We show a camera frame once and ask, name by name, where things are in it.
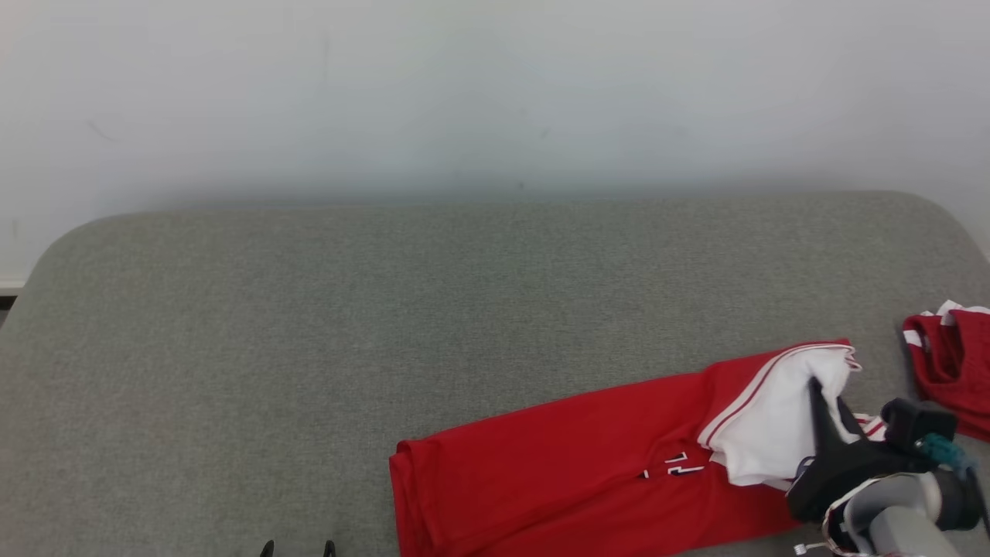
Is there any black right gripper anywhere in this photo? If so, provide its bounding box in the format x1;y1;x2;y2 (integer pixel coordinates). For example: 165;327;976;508
786;378;934;524

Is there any red jersey with white hem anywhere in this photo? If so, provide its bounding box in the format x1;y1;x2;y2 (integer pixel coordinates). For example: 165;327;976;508
903;300;990;443

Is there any red shirt with white sleeves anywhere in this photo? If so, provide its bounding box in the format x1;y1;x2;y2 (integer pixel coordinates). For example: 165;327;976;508
389;338;886;557

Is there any right gripper coloured wire bundle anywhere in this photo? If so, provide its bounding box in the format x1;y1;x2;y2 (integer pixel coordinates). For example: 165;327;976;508
793;495;859;557

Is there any teal right camera cable plug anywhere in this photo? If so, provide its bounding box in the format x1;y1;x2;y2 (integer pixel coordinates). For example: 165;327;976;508
915;432;977;477

